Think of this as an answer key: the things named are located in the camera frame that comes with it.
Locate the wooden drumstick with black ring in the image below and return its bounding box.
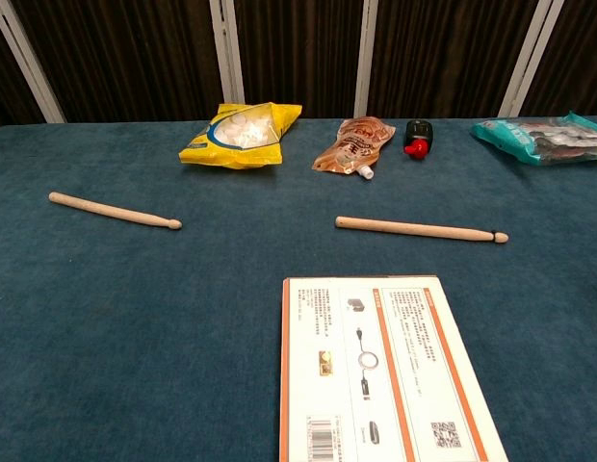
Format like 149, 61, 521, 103
334, 216, 510, 244

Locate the plain wooden drumstick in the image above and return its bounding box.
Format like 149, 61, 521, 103
48, 191, 183, 231

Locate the orange spouted sauce pouch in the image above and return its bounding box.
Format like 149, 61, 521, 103
311, 117, 397, 181

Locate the yellow snack bag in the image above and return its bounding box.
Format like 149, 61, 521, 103
177, 101, 303, 170

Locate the black bottle with red cap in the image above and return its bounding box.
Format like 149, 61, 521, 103
402, 119, 433, 159

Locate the white instruction card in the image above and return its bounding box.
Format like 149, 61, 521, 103
278, 275, 510, 462

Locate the dark brown pleated curtain panel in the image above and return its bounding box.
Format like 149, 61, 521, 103
368, 0, 540, 119
12, 0, 222, 124
519, 0, 597, 118
233, 0, 365, 119
0, 13, 45, 130

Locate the blue velvet table cover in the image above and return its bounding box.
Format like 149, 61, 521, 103
0, 115, 597, 462

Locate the teal snack bag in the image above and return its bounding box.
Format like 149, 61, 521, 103
470, 110, 597, 167

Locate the white screen frame post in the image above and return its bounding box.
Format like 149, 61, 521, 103
209, 0, 246, 105
354, 0, 379, 119
498, 0, 565, 118
0, 0, 67, 124

